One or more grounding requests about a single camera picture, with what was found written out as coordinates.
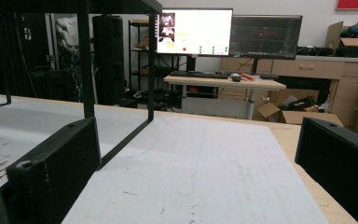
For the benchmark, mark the dark screen monitor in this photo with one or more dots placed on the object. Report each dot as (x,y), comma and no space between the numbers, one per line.
(265,36)

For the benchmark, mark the beige drawer cabinet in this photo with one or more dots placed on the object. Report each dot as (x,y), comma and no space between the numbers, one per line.
(323,81)

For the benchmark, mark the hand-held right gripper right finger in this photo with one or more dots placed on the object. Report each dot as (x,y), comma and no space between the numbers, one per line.
(341,161)

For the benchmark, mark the orange tool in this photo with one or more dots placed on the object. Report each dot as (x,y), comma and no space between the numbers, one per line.
(247,76)

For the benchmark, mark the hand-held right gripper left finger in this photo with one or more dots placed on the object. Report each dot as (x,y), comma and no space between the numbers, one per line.
(56,168)

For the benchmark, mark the open cardboard box on floor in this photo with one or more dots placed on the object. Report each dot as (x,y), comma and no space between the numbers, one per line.
(295,109)

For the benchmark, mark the computer mouse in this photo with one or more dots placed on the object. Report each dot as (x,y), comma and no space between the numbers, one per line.
(236,78)

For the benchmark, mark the black metal shelf rack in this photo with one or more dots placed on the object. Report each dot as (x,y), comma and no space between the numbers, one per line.
(88,62)

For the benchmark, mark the light wooden office desk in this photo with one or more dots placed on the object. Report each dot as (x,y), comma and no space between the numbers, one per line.
(227,84)

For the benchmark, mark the black keyboard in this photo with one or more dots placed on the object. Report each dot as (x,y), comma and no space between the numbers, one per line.
(199,74)

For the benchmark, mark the black tall case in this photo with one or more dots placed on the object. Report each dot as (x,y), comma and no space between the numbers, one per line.
(108,59)

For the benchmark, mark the red wall poster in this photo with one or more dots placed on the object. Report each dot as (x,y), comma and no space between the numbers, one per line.
(355,4)

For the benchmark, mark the black metal storage shelf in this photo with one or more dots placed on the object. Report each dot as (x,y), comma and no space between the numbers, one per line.
(141,56)

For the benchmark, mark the bright white monitor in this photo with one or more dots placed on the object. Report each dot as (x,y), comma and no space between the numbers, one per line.
(199,31)

